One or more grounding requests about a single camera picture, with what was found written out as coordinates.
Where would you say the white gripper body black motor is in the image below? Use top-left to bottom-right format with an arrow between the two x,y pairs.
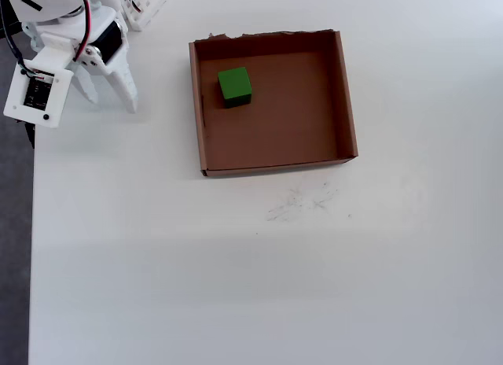
21,6 -> 130,76

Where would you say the red white black servo wire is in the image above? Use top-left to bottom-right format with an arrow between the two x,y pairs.
72,0 -> 94,63

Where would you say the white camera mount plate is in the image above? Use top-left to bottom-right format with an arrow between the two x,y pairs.
2,32 -> 76,129

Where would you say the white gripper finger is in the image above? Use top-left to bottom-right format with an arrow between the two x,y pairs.
104,60 -> 139,115
71,44 -> 108,105

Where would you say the brown cardboard box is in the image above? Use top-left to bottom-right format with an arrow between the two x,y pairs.
188,28 -> 359,180

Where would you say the green cube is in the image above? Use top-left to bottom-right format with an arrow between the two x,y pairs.
217,66 -> 253,109

